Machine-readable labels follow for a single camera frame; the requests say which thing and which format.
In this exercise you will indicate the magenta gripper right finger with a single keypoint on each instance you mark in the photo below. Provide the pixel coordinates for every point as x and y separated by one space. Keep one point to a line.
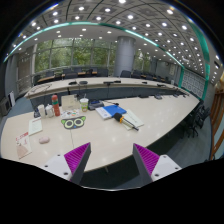
151 166

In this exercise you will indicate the white paper cup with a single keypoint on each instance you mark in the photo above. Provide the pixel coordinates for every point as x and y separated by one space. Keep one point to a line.
84 104

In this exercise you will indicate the white tissue container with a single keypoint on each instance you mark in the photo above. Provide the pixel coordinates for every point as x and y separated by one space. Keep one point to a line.
41 110

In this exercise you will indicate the dark device with cable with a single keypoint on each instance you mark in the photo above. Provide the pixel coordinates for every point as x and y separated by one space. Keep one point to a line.
95 104

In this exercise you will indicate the grey round pillar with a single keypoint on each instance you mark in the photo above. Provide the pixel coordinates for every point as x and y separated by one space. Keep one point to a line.
125 52

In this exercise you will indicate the white paper sheet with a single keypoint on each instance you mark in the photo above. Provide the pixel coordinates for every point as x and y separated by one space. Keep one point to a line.
35 126

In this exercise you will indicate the red thermos bottle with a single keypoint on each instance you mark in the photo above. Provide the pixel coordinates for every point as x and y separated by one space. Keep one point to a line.
55 105

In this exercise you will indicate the black yellow handheld tool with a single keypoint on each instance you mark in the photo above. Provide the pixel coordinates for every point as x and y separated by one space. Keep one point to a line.
120 118

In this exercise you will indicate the white jar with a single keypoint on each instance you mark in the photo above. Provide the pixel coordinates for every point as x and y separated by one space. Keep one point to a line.
49 111

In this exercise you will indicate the white paper under tool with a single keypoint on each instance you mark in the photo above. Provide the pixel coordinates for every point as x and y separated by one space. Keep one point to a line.
131 117

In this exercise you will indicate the red white booklet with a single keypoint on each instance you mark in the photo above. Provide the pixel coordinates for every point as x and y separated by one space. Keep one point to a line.
23 146

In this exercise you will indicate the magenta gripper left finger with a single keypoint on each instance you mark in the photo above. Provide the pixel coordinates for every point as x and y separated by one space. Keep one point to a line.
71 165

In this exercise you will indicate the blue folder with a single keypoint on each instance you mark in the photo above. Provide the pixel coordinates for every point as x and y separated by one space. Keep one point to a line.
112 109

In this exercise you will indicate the pink computer mouse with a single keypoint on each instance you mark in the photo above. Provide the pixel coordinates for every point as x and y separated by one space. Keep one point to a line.
44 140

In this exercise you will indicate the beige cardboard box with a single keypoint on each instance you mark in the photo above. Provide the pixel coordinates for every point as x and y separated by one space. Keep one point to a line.
70 102

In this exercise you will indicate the long back conference desk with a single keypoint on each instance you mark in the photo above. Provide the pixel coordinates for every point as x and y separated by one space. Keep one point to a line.
103 88

